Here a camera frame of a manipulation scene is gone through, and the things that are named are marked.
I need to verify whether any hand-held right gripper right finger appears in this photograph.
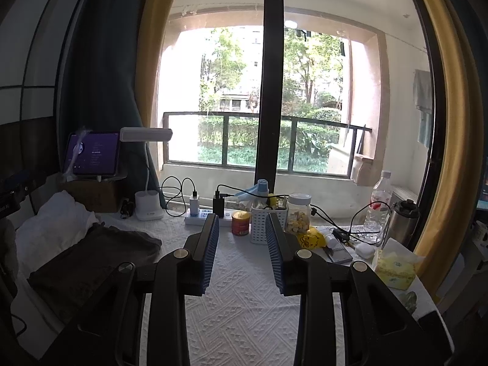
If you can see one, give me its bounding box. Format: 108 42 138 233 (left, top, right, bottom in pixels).
264 213 455 366

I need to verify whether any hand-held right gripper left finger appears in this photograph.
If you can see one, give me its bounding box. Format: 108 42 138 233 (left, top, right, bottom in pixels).
34 214 221 366

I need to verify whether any dark brown shirt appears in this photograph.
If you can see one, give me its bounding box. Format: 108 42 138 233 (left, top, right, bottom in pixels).
28 223 163 315

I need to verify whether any white power strip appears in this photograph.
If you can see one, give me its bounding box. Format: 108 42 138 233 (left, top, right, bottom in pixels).
185 207 234 228

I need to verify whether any white plastic basket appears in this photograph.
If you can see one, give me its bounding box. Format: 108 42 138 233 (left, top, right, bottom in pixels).
250 196 288 245

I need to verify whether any red can yellow lid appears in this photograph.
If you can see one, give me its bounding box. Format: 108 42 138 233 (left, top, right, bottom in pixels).
231 210 251 236

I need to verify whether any yellow packet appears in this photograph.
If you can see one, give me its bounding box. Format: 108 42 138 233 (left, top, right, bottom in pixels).
296 226 327 251

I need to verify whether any white crumpled cloth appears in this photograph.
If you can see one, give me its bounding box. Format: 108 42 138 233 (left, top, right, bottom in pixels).
14 190 100 277

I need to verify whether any clear snack jar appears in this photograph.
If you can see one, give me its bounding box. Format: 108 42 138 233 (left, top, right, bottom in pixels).
284 193 313 236

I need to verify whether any dark phone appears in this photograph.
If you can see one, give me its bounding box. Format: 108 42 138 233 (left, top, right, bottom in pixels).
323 245 354 264

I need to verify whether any white textured tablecloth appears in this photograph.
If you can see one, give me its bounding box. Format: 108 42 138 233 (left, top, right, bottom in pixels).
93 213 441 366

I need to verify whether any cardboard box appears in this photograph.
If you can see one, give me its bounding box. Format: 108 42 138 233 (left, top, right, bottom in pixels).
62 177 123 214

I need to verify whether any white desk lamp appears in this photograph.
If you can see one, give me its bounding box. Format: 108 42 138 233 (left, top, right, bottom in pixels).
120 127 174 222

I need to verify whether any tablet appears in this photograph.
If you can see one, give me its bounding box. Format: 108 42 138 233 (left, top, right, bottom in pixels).
63 131 121 178

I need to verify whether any small black gadget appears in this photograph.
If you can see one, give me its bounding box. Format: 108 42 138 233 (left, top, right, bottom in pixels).
120 197 135 221

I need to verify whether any clear water bottle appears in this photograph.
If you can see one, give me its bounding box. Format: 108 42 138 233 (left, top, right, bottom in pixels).
363 170 393 234

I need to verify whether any yellow green tissue box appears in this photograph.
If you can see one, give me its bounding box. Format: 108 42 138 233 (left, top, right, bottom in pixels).
375 237 426 290

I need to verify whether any steel thermos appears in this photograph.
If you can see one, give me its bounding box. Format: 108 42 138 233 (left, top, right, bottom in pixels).
384 199 420 245

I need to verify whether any teal curtain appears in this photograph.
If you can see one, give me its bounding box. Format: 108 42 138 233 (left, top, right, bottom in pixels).
57 0 169 214

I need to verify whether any yellow curtain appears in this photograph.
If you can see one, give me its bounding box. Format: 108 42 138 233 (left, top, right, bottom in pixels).
407 0 486 288
138 0 185 132

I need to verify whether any hanging pale garment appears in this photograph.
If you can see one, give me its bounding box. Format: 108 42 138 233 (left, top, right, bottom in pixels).
413 69 434 148

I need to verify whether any computer monitor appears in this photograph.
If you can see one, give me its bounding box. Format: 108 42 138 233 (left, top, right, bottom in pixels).
475 173 488 215

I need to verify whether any black charging cable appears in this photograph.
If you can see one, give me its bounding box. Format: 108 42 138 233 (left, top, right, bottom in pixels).
216 184 287 199
310 201 392 245
160 176 199 219

